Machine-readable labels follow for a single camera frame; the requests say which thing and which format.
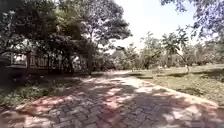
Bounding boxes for red brick path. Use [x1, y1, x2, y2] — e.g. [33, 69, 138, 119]
[0, 69, 224, 128]

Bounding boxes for row of small trees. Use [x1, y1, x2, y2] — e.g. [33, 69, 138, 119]
[113, 26, 224, 73]

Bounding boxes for dense group of trees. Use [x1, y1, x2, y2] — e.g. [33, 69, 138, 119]
[0, 0, 134, 76]

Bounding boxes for metal fence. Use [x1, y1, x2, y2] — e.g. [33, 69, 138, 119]
[0, 49, 91, 76]

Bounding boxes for grass with fallen leaves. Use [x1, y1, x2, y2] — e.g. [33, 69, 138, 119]
[131, 63, 224, 108]

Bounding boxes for shaded grass strip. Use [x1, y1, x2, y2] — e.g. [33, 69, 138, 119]
[0, 71, 111, 109]

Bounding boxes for overhanging tree branches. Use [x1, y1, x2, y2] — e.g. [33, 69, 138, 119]
[159, 0, 224, 41]

